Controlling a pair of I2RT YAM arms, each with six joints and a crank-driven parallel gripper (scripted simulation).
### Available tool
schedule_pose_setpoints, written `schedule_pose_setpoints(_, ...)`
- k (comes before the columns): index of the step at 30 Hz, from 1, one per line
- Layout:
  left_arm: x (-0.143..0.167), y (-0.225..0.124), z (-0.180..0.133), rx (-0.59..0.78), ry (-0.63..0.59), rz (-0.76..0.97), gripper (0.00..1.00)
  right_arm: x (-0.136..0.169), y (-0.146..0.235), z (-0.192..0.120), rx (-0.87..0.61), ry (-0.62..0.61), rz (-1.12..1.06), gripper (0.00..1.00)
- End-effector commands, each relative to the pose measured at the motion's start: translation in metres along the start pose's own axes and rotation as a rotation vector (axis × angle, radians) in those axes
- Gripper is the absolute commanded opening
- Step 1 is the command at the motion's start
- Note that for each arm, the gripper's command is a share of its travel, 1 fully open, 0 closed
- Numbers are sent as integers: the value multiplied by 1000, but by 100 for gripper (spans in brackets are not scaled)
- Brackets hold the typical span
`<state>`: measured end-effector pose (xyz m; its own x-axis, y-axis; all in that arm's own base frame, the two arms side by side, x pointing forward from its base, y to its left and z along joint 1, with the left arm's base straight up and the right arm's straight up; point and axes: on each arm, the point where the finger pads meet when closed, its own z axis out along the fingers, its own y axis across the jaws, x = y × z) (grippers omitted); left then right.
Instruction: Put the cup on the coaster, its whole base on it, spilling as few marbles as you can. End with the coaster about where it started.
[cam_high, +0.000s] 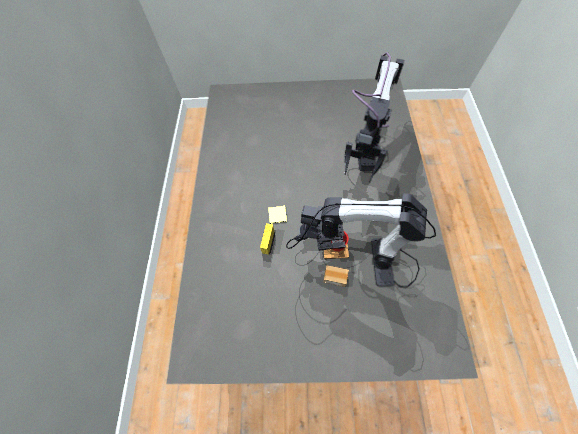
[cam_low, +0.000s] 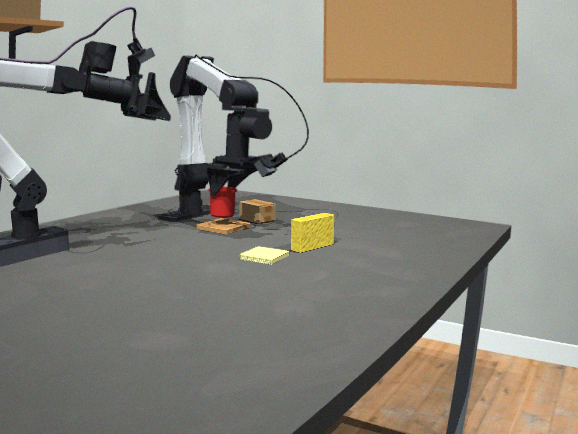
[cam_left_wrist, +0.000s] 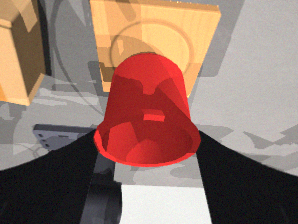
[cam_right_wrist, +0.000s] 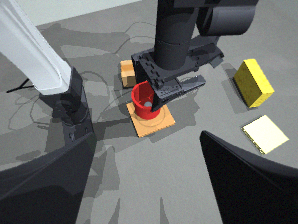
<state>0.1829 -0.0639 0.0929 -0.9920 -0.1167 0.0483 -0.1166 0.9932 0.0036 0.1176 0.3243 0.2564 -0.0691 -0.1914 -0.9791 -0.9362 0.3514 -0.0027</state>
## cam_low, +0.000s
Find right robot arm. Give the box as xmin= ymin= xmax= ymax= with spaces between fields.
xmin=0 ymin=41 xmax=155 ymax=250

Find red cup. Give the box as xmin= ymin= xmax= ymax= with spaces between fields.
xmin=210 ymin=187 xmax=237 ymax=218

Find light wooden square coaster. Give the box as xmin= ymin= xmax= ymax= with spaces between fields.
xmin=197 ymin=218 xmax=251 ymax=234

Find yellow sponge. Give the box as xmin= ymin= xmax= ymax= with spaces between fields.
xmin=291 ymin=213 xmax=334 ymax=253

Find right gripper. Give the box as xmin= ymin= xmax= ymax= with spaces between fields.
xmin=105 ymin=72 xmax=171 ymax=121

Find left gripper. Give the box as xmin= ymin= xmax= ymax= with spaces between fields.
xmin=206 ymin=135 xmax=258 ymax=197

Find tan cardboard box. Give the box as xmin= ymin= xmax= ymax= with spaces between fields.
xmin=239 ymin=199 xmax=276 ymax=224

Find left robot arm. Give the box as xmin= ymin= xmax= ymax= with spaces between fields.
xmin=158 ymin=56 xmax=285 ymax=222

